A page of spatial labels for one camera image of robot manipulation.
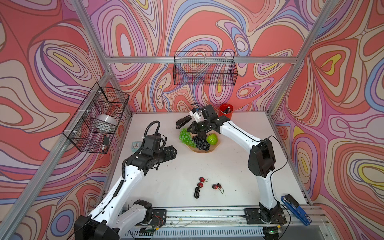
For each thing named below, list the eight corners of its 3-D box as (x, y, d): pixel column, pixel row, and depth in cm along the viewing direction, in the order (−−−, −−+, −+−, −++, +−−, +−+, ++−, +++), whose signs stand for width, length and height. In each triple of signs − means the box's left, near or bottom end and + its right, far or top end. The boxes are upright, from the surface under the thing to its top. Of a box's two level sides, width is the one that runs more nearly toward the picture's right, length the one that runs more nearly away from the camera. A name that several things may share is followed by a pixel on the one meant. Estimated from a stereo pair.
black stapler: (177, 129, 111) (177, 125, 108) (174, 126, 113) (173, 122, 110) (191, 120, 117) (191, 116, 113) (188, 117, 119) (188, 113, 115)
